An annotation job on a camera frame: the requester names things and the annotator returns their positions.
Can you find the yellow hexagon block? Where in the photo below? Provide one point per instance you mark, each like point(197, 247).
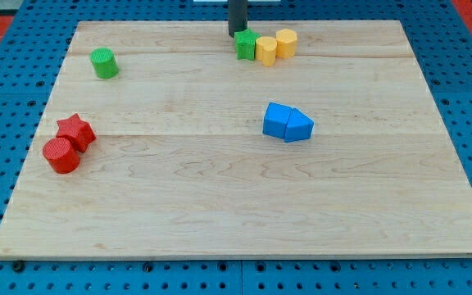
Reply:
point(286, 43)

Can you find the red star block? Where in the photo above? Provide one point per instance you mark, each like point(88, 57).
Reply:
point(77, 131)

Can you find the wooden board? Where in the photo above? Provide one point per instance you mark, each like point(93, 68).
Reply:
point(180, 169)

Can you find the yellow heart block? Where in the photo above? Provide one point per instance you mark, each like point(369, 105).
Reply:
point(265, 50)

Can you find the green cylinder block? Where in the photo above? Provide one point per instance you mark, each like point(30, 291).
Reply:
point(104, 63)

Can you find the red cylinder block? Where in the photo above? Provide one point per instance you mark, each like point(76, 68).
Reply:
point(60, 155)

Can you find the blue triangle block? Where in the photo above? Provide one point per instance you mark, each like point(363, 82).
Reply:
point(299, 127)

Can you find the blue cube block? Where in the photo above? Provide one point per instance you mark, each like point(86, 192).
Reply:
point(276, 119)

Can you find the green star block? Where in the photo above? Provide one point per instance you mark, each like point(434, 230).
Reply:
point(245, 44)

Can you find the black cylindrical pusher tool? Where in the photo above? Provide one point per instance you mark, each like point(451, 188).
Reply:
point(237, 16)

